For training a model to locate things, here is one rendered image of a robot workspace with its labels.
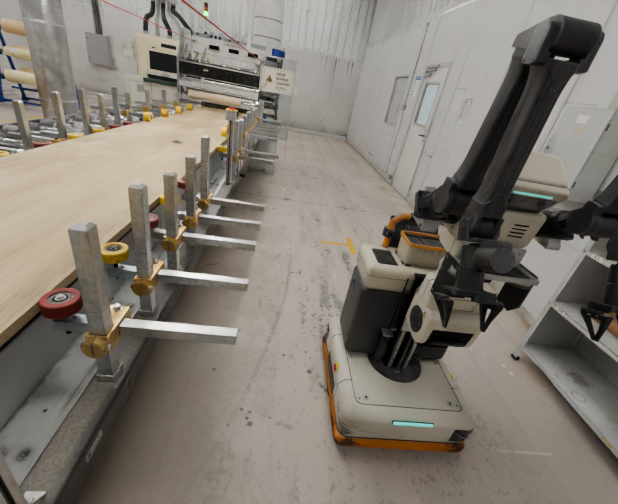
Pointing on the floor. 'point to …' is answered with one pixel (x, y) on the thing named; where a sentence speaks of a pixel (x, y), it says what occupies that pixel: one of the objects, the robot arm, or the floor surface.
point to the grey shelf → (594, 360)
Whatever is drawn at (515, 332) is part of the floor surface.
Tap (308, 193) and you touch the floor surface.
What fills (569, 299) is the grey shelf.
